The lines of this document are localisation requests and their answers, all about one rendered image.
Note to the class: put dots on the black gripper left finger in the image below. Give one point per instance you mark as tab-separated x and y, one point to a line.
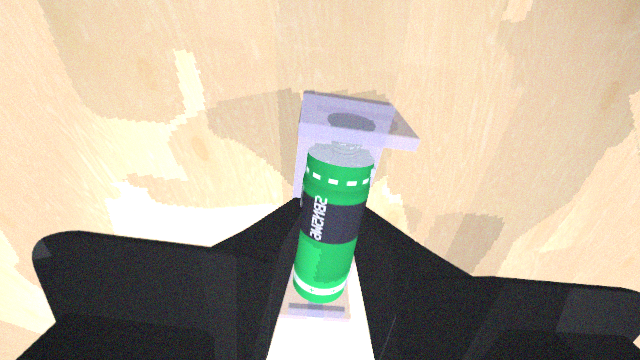
233	289

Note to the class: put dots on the green and black battery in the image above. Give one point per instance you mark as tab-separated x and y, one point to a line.
333	201

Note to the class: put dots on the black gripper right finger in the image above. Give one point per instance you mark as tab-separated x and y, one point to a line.
419	306

